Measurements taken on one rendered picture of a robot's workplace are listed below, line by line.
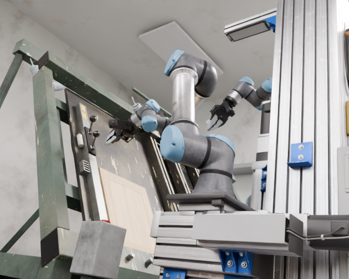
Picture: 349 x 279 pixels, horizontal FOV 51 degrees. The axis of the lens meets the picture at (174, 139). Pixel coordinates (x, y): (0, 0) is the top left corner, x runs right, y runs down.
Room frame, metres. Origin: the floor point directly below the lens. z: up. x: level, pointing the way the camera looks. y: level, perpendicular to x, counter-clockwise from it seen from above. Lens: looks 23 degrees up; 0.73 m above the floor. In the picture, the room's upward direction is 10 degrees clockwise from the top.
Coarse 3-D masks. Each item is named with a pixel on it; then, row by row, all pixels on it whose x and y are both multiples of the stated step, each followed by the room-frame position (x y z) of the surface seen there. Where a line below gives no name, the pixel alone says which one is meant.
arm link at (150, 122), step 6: (144, 114) 1.63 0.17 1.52; (150, 114) 1.62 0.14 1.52; (144, 120) 1.60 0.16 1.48; (150, 120) 1.59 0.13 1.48; (156, 120) 1.62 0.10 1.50; (162, 120) 1.63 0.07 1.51; (144, 126) 1.62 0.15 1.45; (150, 126) 1.62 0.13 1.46; (156, 126) 1.62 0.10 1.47; (162, 126) 1.64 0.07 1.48
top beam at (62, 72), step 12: (48, 60) 1.83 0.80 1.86; (60, 60) 1.91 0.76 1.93; (60, 72) 1.92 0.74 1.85; (72, 72) 1.96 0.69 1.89; (72, 84) 2.02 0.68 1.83; (84, 84) 2.04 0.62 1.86; (96, 84) 2.13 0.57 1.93; (84, 96) 2.12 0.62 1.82; (96, 96) 2.14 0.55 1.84; (108, 96) 2.18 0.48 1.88; (108, 108) 2.26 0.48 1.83; (120, 108) 2.28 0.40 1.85
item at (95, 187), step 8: (80, 104) 1.99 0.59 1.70; (80, 112) 1.96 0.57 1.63; (80, 120) 1.95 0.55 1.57; (88, 120) 1.98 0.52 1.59; (80, 128) 1.93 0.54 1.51; (88, 152) 1.84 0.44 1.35; (88, 160) 1.83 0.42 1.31; (96, 168) 1.84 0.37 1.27; (88, 176) 1.81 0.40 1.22; (96, 176) 1.81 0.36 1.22; (88, 184) 1.80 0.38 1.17; (96, 184) 1.78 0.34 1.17; (96, 192) 1.76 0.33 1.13; (96, 200) 1.73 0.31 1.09; (96, 208) 1.72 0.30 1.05; (104, 208) 1.75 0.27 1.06; (96, 216) 1.71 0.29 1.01; (104, 216) 1.73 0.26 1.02
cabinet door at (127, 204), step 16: (112, 176) 1.96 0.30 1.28; (112, 192) 1.91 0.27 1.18; (128, 192) 2.02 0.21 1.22; (144, 192) 2.15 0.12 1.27; (112, 208) 1.84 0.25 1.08; (128, 208) 1.95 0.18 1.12; (144, 208) 2.08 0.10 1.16; (128, 224) 1.89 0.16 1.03; (144, 224) 2.00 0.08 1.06; (128, 240) 1.83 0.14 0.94; (144, 240) 1.94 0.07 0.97
